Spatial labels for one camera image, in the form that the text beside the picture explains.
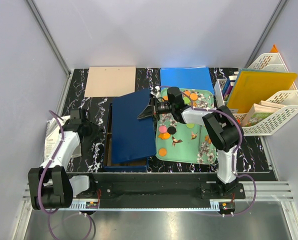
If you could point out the orange flower cookie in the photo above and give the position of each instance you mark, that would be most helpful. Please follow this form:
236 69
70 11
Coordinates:
207 139

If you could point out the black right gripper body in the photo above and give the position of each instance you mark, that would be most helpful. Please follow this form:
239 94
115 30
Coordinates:
164 107

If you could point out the yellow fish cookie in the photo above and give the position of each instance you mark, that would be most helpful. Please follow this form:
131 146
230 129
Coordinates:
164 136

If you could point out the yellow folder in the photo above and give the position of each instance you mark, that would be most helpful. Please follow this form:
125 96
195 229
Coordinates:
253 86

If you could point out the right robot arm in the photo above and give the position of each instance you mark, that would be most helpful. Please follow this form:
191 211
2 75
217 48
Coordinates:
223 129

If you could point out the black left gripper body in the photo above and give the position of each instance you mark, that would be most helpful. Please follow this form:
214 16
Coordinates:
92 129

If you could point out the pink sandwich cookie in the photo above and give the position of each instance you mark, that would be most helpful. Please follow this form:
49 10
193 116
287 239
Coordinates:
162 129

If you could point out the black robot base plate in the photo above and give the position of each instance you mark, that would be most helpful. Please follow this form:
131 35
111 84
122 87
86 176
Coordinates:
157 191

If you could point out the plain orange round cookie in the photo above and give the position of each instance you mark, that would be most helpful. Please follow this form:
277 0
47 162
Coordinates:
162 152

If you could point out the blue tin lid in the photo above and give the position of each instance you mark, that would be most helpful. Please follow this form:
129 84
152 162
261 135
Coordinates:
132 138

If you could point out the white manual booklet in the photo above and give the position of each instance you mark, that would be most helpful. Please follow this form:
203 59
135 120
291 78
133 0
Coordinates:
52 135

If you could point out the green covered book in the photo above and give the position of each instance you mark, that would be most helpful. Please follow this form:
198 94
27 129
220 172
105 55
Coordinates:
259 112

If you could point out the green sandwich cookie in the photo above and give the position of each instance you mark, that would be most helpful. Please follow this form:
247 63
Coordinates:
190 125

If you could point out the blue cookie tin box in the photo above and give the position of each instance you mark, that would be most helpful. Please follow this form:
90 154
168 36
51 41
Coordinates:
125 167

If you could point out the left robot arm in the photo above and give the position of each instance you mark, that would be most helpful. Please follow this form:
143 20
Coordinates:
50 187

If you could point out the tan cardboard sheet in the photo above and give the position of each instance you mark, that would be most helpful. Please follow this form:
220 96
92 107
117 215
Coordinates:
110 81

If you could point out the blue folder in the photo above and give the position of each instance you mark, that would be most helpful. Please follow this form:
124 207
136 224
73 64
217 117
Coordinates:
195 78

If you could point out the green floral serving tray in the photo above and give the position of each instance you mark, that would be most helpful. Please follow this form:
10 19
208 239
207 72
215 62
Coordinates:
187 145

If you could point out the black sandwich cookie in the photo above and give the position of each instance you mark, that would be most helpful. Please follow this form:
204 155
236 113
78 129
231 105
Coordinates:
171 130

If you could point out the white desk file organizer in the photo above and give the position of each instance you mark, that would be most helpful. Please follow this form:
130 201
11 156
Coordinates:
270 125

